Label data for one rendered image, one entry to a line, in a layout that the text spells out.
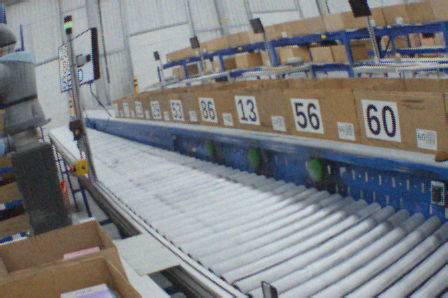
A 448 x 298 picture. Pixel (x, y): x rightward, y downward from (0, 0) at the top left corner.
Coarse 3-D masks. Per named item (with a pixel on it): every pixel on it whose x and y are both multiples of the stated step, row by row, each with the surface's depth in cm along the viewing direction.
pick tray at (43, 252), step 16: (80, 224) 123; (96, 224) 123; (32, 240) 115; (48, 240) 118; (64, 240) 120; (80, 240) 123; (96, 240) 125; (0, 256) 108; (16, 256) 113; (32, 256) 115; (48, 256) 118; (80, 256) 96; (96, 256) 98; (112, 256) 99; (0, 272) 98; (16, 272) 88; (32, 272) 90
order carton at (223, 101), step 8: (248, 80) 241; (256, 80) 234; (264, 80) 227; (272, 80) 221; (216, 88) 237; (224, 88) 239; (232, 88) 241; (200, 96) 226; (208, 96) 217; (216, 96) 210; (224, 96) 203; (216, 104) 212; (224, 104) 205; (232, 104) 199; (200, 112) 231; (216, 112) 215; (224, 112) 207; (232, 112) 201; (200, 120) 233; (232, 120) 203; (232, 128) 205
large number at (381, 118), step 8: (368, 104) 121; (376, 104) 118; (384, 104) 114; (392, 104) 111; (368, 112) 122; (376, 112) 119; (384, 112) 115; (392, 112) 112; (368, 120) 123; (376, 120) 120; (384, 120) 116; (392, 120) 113; (368, 128) 124; (376, 128) 121; (384, 128) 117; (392, 128) 114; (368, 136) 125; (376, 136) 122; (384, 136) 118; (392, 136) 115
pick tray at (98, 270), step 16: (48, 272) 88; (64, 272) 90; (80, 272) 92; (96, 272) 94; (112, 272) 92; (0, 288) 81; (16, 288) 83; (32, 288) 86; (48, 288) 88; (64, 288) 90; (80, 288) 92; (128, 288) 81
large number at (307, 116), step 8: (296, 104) 156; (304, 104) 152; (312, 104) 148; (296, 112) 158; (304, 112) 153; (312, 112) 149; (296, 120) 159; (304, 120) 155; (312, 120) 150; (320, 120) 146; (296, 128) 160; (304, 128) 156; (312, 128) 152; (320, 128) 147
